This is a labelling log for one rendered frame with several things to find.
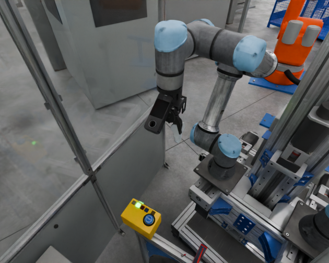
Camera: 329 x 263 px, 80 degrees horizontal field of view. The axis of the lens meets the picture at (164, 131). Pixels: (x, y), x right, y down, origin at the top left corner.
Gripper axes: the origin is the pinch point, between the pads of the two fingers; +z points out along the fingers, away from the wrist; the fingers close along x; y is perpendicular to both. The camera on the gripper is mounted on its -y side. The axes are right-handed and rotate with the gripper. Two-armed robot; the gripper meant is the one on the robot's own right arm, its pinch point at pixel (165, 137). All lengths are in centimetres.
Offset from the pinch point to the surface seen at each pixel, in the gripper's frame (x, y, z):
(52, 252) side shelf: 38, -46, 62
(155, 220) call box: -2.9, -13.4, 40.9
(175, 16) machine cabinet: 152, 303, 54
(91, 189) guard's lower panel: 46, -11, 61
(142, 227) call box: 0.5, -18.7, 40.9
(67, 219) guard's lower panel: 45, -31, 63
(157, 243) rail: -5, -16, 62
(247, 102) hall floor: -11, 256, 148
